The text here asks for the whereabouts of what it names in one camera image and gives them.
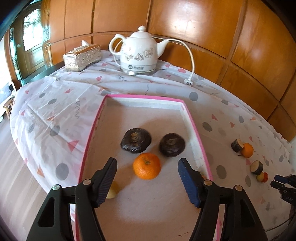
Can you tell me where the small yellow red fruit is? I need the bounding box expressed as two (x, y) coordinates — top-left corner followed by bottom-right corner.
(256, 172), (268, 183)

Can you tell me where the orange tangerine on cloth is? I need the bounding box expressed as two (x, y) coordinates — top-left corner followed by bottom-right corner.
(240, 143), (254, 158)

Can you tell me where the black cable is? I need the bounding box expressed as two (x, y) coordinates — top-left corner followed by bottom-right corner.
(265, 215), (295, 232)

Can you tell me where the small yellow fruit in tray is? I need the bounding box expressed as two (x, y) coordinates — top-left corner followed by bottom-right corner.
(106, 181), (118, 199)

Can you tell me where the wooden glass door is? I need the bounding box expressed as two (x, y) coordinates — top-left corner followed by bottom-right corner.
(9, 1), (51, 85)

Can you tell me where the orange tangerine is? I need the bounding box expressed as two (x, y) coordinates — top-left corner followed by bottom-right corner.
(240, 143), (254, 158)
(132, 153), (161, 180)

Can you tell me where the white ceramic electric kettle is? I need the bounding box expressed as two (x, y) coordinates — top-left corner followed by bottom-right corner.
(108, 26), (169, 76)

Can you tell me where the woven tissue box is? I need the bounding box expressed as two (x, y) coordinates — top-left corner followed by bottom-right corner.
(63, 40), (101, 72)

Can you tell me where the patterned white tablecloth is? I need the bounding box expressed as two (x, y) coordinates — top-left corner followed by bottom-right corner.
(10, 51), (295, 239)

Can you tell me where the pink rimmed white tray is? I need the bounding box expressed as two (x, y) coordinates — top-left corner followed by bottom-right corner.
(80, 95), (212, 240)

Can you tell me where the white kettle power cord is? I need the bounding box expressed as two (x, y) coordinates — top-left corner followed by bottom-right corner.
(151, 36), (195, 86)

